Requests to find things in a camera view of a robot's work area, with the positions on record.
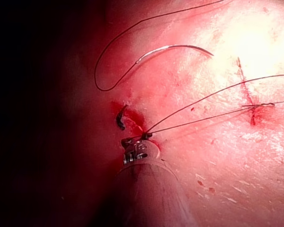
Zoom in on black thread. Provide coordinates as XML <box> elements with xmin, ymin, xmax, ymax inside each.
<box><xmin>94</xmin><ymin>0</ymin><xmax>284</xmax><ymax>140</ymax></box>

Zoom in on curved steel needle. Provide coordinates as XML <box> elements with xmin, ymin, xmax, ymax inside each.
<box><xmin>134</xmin><ymin>44</ymin><xmax>215</xmax><ymax>64</ymax></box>

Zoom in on tissue pad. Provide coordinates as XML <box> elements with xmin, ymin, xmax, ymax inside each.
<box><xmin>37</xmin><ymin>0</ymin><xmax>284</xmax><ymax>227</ymax></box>

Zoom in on left arm needle driver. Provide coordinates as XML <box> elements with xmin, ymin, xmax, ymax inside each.
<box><xmin>120</xmin><ymin>138</ymin><xmax>162</xmax><ymax>166</ymax></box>

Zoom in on black stitching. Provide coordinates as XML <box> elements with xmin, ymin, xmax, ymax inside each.
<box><xmin>115</xmin><ymin>104</ymin><xmax>129</xmax><ymax>131</ymax></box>

